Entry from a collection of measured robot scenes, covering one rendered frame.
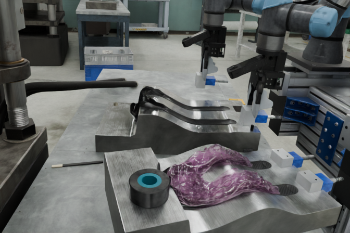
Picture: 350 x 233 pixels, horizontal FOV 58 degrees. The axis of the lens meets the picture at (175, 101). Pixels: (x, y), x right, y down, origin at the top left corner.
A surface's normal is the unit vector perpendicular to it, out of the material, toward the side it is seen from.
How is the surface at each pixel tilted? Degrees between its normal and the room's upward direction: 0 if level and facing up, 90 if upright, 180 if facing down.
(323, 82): 90
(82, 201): 0
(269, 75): 90
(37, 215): 0
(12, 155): 0
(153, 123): 90
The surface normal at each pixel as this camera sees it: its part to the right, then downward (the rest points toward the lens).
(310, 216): 0.33, 0.38
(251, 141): 0.04, 0.38
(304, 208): 0.07, -0.92
